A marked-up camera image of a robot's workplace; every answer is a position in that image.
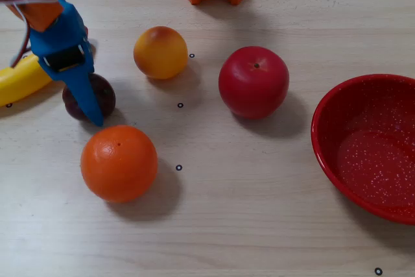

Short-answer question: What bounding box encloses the red apple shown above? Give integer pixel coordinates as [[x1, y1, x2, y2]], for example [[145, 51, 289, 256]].
[[218, 45, 291, 120]]

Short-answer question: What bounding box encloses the yellow orange peach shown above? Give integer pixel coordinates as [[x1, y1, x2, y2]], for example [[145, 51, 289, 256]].
[[133, 25, 189, 80]]

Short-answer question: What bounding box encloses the red speckled bowl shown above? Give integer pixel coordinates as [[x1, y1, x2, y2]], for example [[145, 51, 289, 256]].
[[310, 74, 415, 226]]

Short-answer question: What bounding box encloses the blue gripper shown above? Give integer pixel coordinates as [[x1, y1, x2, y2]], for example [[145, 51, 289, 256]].
[[28, 0, 105, 128]]

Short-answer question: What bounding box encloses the yellow banana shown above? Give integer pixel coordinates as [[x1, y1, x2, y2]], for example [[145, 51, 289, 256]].
[[0, 53, 53, 108]]

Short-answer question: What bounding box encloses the dark purple plum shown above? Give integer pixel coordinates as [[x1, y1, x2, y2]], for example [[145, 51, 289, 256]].
[[62, 73, 117, 121]]

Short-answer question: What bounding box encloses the orange fruit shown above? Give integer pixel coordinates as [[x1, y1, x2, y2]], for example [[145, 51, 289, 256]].
[[80, 125, 159, 204]]

